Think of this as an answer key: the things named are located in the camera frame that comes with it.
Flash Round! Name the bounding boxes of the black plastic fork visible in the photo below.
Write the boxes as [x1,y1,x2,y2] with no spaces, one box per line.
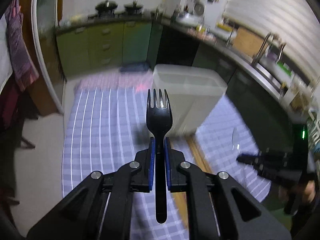
[146,89,173,224]

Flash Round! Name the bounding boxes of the white plastic utensil holder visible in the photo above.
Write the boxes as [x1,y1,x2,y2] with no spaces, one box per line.
[152,64,227,137]

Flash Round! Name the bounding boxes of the person's right hand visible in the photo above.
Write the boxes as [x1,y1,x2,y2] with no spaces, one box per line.
[300,181,316,203]

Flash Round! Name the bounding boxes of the blue checkered tablecloth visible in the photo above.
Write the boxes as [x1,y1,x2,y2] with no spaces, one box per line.
[61,73,272,240]

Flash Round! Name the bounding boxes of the steel double sink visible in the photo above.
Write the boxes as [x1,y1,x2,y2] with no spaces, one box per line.
[253,56,295,96]

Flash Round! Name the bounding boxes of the steel sink faucet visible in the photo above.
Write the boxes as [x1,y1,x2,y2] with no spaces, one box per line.
[251,32,286,67]

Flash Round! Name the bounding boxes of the wooden cutting board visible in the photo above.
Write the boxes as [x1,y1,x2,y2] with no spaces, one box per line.
[233,27,264,58]

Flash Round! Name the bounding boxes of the dark floor mat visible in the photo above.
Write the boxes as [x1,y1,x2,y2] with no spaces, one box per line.
[119,62,150,73]

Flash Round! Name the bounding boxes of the white window blind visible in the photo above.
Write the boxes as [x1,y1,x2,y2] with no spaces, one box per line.
[223,0,319,80]

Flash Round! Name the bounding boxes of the purple checkered apron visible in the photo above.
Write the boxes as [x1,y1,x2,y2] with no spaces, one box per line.
[4,0,39,92]

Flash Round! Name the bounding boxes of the green lower cabinets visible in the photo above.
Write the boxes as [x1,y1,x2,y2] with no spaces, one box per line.
[56,18,163,79]

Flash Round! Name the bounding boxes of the white hanging sheet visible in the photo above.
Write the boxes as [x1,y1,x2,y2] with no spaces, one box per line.
[0,15,12,91]

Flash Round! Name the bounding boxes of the left black wok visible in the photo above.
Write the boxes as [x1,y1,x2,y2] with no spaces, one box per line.
[95,0,118,16]

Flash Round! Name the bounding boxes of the black wok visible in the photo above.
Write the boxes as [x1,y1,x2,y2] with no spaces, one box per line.
[95,0,118,16]
[124,0,143,15]

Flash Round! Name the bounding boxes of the right black wok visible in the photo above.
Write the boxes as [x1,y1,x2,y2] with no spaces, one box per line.
[124,0,143,15]

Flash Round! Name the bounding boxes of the glass sliding door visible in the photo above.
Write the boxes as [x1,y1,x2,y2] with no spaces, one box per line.
[31,0,65,114]

